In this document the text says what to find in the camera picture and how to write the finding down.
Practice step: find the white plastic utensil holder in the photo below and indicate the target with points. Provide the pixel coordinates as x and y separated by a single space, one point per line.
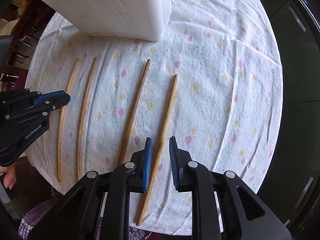
141 19

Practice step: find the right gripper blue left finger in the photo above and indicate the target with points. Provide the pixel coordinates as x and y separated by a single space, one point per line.
147 163

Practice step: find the white floral tablecloth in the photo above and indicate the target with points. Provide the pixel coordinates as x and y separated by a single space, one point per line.
228 101

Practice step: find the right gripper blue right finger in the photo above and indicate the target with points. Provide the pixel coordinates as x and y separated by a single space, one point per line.
173 151

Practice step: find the person's left hand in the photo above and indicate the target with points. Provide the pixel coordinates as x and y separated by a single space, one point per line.
9 173

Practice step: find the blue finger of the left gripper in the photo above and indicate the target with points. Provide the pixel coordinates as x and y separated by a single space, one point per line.
46 107
44 97

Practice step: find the wooden chopstick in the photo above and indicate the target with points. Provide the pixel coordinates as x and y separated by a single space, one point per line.
61 124
164 130
129 123
82 119

